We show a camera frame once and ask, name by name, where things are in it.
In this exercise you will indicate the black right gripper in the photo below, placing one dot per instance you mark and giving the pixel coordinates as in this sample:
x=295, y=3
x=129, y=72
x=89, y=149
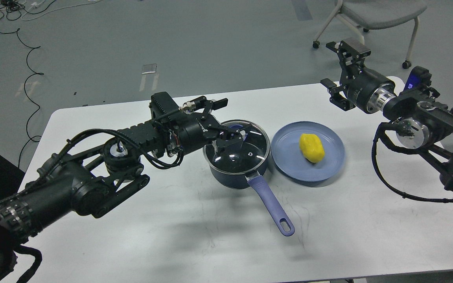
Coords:
x=363, y=87

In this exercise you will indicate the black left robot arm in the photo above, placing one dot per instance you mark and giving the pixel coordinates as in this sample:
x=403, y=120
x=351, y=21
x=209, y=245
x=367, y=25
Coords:
x=98, y=169

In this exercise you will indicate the grey floor outlet cover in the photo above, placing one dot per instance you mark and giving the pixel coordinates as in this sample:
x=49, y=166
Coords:
x=149, y=68

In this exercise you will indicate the yellow potato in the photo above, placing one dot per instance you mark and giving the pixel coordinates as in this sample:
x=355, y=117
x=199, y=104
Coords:
x=311, y=147

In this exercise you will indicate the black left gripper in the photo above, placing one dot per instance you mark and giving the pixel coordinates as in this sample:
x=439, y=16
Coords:
x=199, y=130

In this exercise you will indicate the glass pot lid purple knob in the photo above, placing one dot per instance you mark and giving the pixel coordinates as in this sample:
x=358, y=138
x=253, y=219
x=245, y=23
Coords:
x=254, y=151

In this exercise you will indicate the blue round plate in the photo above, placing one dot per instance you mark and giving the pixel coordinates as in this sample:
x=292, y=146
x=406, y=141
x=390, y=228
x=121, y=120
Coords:
x=290, y=160

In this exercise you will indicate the grey office chair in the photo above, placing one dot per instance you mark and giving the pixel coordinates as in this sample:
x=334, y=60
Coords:
x=362, y=16

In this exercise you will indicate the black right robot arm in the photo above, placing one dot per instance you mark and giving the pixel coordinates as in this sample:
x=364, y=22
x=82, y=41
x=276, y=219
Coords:
x=417, y=123

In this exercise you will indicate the dark blue saucepan purple handle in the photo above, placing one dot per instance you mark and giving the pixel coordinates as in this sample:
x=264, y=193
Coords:
x=255, y=179

